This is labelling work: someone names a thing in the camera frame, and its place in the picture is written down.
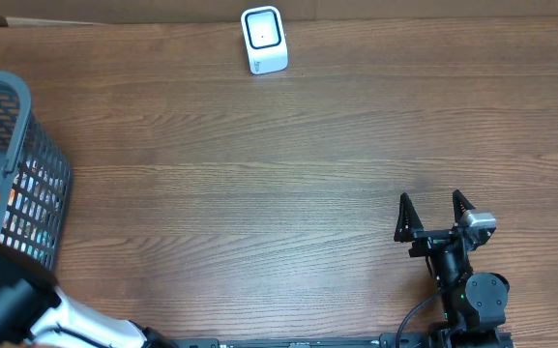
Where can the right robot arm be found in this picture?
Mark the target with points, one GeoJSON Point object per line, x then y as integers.
{"type": "Point", "coordinates": [473, 303]}

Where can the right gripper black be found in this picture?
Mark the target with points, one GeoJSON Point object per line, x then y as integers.
{"type": "Point", "coordinates": [409, 228]}

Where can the grey plastic mesh basket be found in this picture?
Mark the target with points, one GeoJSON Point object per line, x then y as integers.
{"type": "Point", "coordinates": [36, 178]}

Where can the white barcode scanner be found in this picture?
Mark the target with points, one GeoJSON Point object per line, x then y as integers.
{"type": "Point", "coordinates": [264, 39]}

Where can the cardboard strip at table edge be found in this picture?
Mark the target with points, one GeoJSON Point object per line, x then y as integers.
{"type": "Point", "coordinates": [182, 11]}

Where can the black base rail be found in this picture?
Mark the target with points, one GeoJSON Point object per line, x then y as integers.
{"type": "Point", "coordinates": [384, 340]}

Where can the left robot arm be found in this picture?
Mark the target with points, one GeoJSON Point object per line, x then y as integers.
{"type": "Point", "coordinates": [35, 310]}

